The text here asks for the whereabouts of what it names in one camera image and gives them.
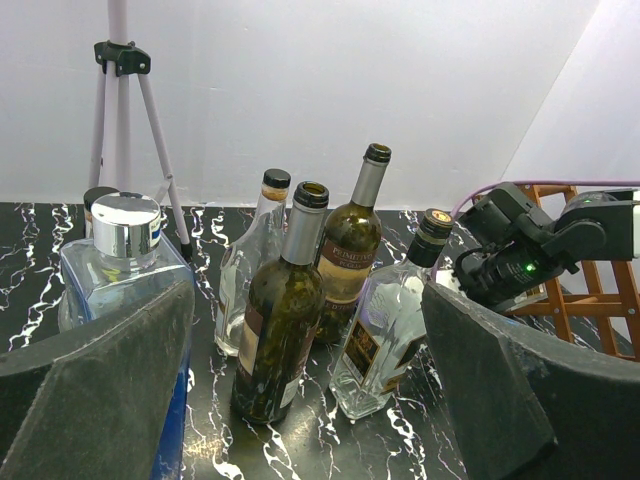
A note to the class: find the dark wine bottle silver cap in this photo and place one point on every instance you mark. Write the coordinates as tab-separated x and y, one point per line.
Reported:
348	246

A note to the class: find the brown wooden wine rack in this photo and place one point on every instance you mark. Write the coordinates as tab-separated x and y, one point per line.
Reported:
602	311

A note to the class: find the clear plastic bottle blue label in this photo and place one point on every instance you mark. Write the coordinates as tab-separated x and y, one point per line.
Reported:
260	243

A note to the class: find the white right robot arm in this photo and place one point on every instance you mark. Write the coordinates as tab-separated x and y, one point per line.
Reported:
608	225

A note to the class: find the blue box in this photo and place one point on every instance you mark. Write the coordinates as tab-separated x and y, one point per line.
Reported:
126	270

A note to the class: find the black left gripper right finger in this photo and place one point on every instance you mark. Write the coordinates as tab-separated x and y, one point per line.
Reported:
527	405

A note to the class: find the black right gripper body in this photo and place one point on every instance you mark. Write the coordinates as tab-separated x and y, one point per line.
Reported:
519	248

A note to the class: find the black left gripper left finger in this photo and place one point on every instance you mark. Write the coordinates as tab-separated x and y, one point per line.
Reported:
91	402

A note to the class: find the dark bottle brown label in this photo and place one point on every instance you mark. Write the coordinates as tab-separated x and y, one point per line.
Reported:
285	299

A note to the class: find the clear bottle gold cap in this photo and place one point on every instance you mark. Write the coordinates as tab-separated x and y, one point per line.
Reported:
388	327

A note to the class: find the lilac music stand tripod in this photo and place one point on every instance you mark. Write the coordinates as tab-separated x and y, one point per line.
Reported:
119	59

